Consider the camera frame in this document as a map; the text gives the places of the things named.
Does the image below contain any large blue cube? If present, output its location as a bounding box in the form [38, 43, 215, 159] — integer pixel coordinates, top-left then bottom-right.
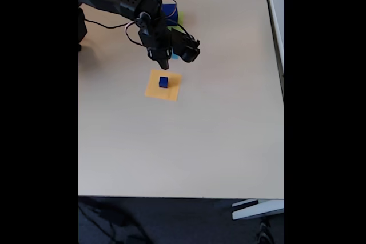
[161, 3, 180, 26]

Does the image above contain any orange paper square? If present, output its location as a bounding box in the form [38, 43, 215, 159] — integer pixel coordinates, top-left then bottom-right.
[144, 69, 183, 102]

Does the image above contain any green paper square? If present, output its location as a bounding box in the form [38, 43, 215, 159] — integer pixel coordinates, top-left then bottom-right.
[167, 11, 186, 32]

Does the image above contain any black stand leg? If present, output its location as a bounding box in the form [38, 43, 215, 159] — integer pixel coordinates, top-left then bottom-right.
[256, 217, 275, 244]

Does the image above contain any black camera box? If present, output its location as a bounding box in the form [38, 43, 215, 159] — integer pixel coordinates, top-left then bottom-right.
[170, 28, 201, 63]

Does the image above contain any black wire loop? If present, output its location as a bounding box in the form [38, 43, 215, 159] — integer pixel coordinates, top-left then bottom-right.
[156, 0, 192, 38]

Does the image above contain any black floor cable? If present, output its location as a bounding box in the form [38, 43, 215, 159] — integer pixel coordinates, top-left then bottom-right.
[78, 199, 149, 244]

